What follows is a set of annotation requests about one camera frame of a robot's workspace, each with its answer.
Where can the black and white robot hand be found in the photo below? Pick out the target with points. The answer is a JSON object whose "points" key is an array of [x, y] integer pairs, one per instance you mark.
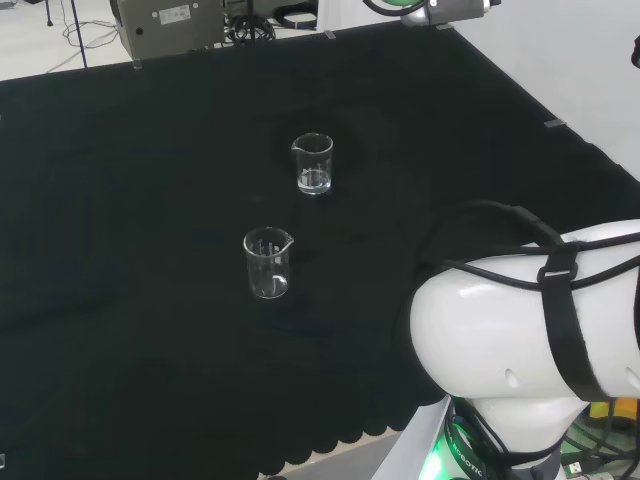
{"points": [[440, 12]]}

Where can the thin dark tripod leg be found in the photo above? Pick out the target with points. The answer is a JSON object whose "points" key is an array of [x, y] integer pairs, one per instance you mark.
{"points": [[80, 35]]}

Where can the clear glass beaker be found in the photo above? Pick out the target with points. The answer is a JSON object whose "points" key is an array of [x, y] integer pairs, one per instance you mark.
{"points": [[313, 165], [267, 267]]}

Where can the grey metal equipment box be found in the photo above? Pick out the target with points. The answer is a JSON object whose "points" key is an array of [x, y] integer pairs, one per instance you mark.
{"points": [[165, 25]]}

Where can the black bench cloth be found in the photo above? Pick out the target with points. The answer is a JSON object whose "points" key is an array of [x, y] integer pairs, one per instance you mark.
{"points": [[150, 200]]}

